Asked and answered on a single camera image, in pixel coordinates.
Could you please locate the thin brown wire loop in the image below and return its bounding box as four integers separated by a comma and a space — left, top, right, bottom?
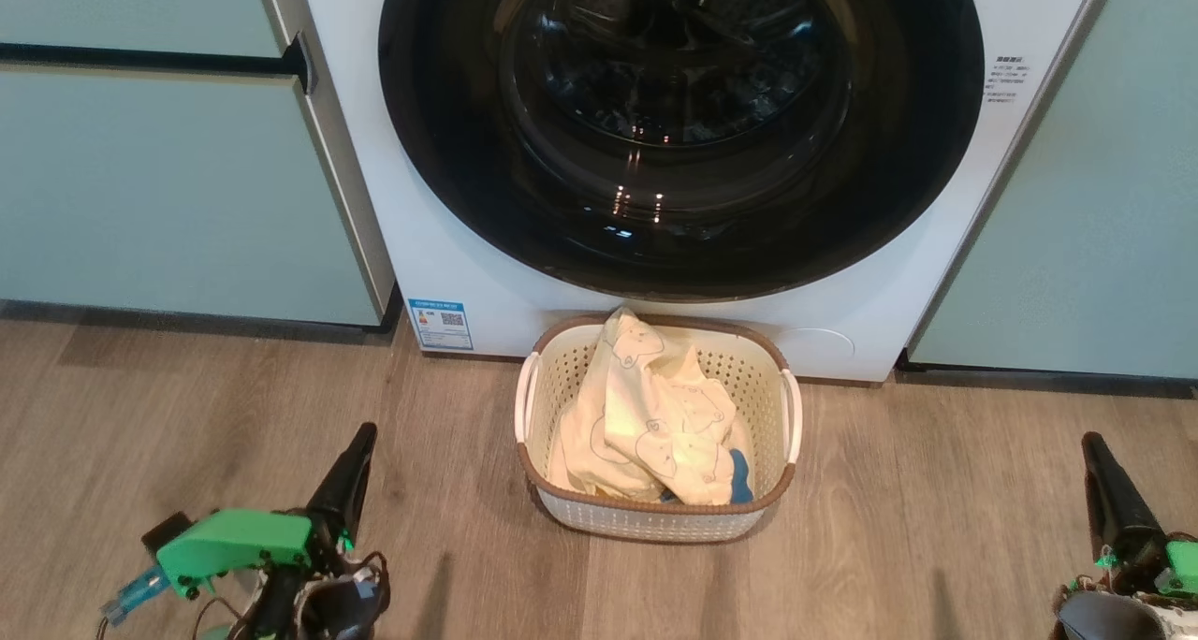
354, 551, 391, 608

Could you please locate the pale green cabinet panel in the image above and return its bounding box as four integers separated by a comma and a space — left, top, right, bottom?
906, 0, 1198, 380

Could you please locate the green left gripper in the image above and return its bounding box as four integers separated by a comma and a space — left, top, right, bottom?
154, 422, 378, 600

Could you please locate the blue energy label sticker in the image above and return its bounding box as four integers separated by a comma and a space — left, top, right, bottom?
408, 297, 475, 352

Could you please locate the pale yellow bear-print garment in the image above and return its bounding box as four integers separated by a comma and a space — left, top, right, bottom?
562, 307, 750, 506

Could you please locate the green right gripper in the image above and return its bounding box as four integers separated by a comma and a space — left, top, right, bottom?
1081, 431, 1198, 596

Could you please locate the printed text notice sticker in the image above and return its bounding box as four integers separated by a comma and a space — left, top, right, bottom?
984, 55, 1029, 106

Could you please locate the pale green cabinet with drawers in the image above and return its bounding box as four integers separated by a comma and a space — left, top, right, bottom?
0, 0, 396, 328

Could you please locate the black cabinet handle bar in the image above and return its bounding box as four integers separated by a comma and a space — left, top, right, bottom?
0, 34, 317, 95

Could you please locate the round white filter cover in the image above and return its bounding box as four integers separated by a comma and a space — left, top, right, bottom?
777, 328, 856, 366

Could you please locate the white front-load washing machine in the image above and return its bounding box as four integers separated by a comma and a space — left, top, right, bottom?
298, 0, 1107, 385

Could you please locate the cream perforated basket brown rim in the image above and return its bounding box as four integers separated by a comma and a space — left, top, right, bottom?
514, 314, 804, 544

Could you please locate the black round glass washer door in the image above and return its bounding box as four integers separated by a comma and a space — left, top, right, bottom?
378, 0, 986, 302

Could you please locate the teal left cable connector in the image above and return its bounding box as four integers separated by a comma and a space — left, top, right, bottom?
101, 565, 172, 624

